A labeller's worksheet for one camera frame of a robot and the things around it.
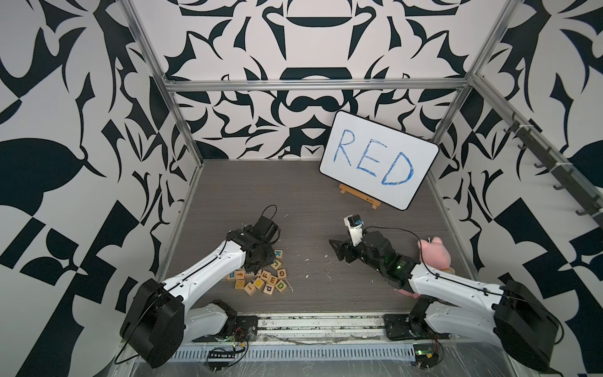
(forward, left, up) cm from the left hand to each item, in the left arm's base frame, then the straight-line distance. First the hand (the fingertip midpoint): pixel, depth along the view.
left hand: (267, 255), depth 84 cm
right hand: (+4, -25, +6) cm, 26 cm away
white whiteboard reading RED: (+29, -46, +15) cm, 56 cm away
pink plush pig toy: (-2, -58, +2) cm, 58 cm away
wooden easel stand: (+25, -38, -1) cm, 46 cm away
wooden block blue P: (-5, +12, -3) cm, 14 cm away
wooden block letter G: (-5, -5, -3) cm, 8 cm away
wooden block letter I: (-10, +6, -3) cm, 12 cm away
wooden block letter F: (-6, +1, -3) cm, 7 cm away
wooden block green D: (-9, -5, -3) cm, 11 cm away
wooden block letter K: (+2, -4, -2) cm, 5 cm away
